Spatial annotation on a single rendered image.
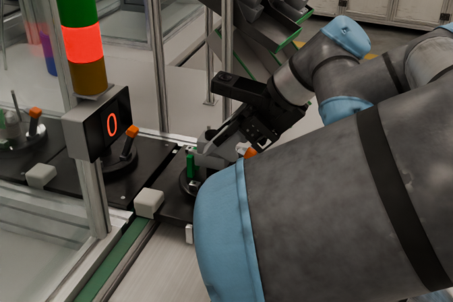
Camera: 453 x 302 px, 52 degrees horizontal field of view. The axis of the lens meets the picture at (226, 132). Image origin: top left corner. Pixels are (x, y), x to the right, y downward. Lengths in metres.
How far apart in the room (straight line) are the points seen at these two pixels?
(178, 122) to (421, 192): 1.19
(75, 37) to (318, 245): 0.48
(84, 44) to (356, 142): 0.47
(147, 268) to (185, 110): 0.69
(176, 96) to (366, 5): 3.54
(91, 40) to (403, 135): 0.49
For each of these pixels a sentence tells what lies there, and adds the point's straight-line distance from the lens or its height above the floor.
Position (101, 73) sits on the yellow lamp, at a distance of 0.69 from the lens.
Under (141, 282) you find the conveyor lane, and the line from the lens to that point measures 0.87.
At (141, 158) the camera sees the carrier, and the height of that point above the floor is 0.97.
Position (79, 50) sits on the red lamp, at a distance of 0.67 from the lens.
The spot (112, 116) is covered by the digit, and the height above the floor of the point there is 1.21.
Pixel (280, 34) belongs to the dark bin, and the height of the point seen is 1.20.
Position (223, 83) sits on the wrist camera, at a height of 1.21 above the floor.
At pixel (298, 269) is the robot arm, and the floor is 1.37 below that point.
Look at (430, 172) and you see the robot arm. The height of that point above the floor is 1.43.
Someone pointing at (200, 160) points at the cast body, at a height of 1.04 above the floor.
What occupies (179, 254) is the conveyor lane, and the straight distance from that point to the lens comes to 0.90.
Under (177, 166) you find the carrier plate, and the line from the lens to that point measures 1.02.
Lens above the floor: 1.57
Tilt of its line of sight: 32 degrees down
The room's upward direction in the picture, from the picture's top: straight up
